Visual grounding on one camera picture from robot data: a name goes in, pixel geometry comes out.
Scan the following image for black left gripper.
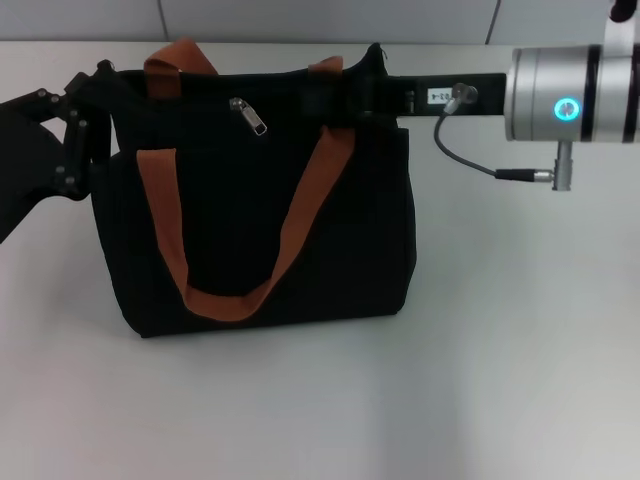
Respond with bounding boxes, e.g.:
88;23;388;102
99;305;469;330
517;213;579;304
0;59;116;246

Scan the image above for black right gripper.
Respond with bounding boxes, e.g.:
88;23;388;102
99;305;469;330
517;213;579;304
299;73;509;125

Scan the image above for silver zipper pull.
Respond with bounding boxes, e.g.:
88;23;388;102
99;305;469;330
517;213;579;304
228;96;269;137

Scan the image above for black food bag orange handles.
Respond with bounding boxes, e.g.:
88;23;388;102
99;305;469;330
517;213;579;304
91;38;419;340

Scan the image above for right gripper grey cable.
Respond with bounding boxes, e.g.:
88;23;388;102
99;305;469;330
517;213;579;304
432;82;575;193

